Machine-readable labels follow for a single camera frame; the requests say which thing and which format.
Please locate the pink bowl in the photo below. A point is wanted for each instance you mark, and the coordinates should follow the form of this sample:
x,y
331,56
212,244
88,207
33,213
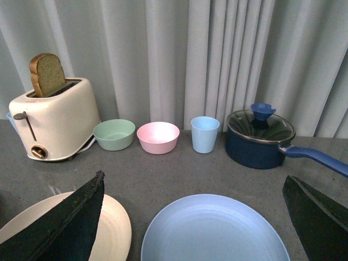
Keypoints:
x,y
158,137

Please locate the grey curtain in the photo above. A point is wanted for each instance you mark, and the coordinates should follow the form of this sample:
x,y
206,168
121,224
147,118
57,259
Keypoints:
x,y
176,60

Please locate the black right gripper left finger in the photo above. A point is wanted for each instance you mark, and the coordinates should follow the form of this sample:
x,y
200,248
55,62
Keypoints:
x,y
66,232

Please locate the bread slice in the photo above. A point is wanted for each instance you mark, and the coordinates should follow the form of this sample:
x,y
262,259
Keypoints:
x,y
46,74

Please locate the green bowl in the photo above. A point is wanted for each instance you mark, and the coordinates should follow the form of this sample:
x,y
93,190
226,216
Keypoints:
x,y
114,135

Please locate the cream toaster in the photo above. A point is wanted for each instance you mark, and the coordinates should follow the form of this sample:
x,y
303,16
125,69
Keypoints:
x,y
56,127

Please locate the light blue cup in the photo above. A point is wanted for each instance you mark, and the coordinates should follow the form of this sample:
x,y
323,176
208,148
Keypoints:
x,y
204,130
10,118

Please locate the light blue plate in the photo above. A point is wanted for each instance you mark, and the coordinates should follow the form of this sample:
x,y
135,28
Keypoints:
x,y
211,227

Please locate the dark blue saucepan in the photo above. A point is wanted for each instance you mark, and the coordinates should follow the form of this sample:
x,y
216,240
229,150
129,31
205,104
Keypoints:
x,y
268,156

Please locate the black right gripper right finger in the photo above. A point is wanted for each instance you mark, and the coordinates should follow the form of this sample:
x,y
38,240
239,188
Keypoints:
x,y
319,221

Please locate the glass pot lid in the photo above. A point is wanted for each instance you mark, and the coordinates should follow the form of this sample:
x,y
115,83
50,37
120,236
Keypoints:
x,y
261,124

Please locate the cream plate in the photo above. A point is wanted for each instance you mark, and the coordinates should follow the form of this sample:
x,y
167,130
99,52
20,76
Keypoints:
x,y
114,233

